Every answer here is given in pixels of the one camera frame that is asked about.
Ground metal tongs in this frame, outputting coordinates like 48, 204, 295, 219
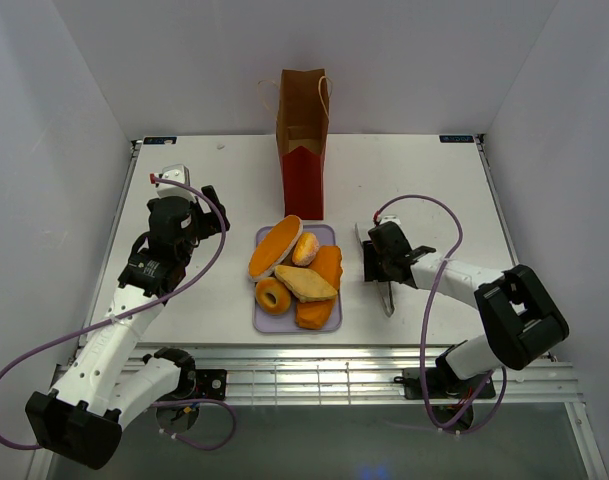
354, 222, 395, 318

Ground small round sugared bun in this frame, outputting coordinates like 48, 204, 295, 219
291, 232, 320, 267

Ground tan bread slice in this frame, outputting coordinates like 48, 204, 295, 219
274, 265, 338, 303

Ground long oval orange bread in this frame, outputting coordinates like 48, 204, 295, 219
248, 215, 303, 282

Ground ring donut bread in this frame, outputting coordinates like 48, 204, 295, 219
255, 277, 292, 315

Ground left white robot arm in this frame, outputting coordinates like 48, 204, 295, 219
25, 179, 230, 470

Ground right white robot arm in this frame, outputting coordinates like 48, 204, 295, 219
362, 221, 570, 398

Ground orange loaf bread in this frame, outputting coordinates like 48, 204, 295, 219
295, 245, 343, 330

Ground red brown paper bag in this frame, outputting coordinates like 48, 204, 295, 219
274, 69, 332, 220

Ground left blue label sticker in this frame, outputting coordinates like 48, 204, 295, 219
142, 136, 177, 145

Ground blue label sticker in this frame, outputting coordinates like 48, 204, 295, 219
142, 136, 177, 145
439, 135, 475, 144

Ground lilac plastic tray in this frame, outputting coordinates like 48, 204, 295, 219
253, 224, 343, 335

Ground right blue label sticker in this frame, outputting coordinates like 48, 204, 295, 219
439, 135, 475, 144

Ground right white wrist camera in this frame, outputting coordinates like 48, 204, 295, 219
373, 215, 401, 226

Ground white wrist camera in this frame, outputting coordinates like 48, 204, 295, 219
149, 164, 192, 201
373, 215, 401, 226

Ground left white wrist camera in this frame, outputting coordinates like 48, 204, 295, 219
149, 164, 192, 201

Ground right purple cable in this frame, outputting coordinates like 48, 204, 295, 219
376, 194, 509, 432

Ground purple cable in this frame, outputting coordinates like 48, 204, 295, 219
376, 194, 509, 432
0, 179, 238, 452

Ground aluminium frame rail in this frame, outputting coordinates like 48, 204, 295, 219
53, 344, 609, 480

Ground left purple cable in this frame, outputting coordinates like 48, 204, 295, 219
0, 179, 238, 452

